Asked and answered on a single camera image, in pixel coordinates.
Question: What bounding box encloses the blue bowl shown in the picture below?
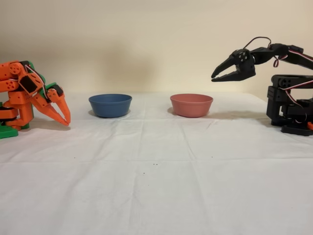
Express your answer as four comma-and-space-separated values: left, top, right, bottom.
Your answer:
88, 94, 133, 118

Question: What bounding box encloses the red bowl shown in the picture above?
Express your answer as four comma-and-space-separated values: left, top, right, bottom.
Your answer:
170, 94, 214, 118

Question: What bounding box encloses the white table cloth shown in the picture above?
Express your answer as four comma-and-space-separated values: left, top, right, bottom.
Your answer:
0, 92, 313, 235

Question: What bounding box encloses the red white black servo cable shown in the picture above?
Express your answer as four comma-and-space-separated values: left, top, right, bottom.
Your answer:
23, 62, 49, 98
244, 36, 281, 68

